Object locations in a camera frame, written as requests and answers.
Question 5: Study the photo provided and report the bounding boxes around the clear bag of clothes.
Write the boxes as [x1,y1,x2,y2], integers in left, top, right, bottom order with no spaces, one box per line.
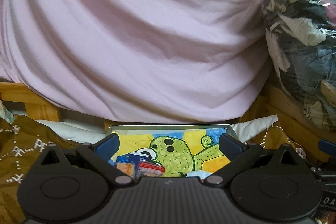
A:
[261,0,335,132]

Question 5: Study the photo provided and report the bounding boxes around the quail egg vacuum packet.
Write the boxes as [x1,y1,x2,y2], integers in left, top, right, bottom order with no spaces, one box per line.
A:
[136,161,165,177]

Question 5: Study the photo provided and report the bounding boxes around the orange white bread packet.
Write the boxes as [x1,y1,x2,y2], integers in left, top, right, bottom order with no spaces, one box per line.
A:
[116,162,135,178]

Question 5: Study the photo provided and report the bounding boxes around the pink sausages packet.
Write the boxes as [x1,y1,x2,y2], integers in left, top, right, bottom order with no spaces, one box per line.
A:
[186,170,212,180]

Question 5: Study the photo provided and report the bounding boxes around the wooden bed frame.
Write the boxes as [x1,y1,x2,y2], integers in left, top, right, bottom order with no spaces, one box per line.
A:
[1,83,61,122]

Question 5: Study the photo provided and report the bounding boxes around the crayon dinosaur drawing paper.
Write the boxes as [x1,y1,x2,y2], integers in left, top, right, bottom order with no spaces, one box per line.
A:
[108,128,230,177]

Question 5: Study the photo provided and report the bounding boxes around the white pillow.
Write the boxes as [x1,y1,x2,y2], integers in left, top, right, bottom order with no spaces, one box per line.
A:
[37,119,107,144]

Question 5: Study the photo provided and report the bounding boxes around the brown printed blanket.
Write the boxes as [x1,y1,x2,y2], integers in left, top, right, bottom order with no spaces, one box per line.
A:
[0,115,77,223]

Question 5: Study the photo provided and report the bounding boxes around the grey metal tray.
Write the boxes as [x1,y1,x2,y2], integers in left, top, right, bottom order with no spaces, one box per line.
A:
[106,124,238,139]

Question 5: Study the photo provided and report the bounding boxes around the pink bed sheet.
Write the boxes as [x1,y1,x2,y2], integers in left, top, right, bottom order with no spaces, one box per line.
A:
[1,0,272,123]

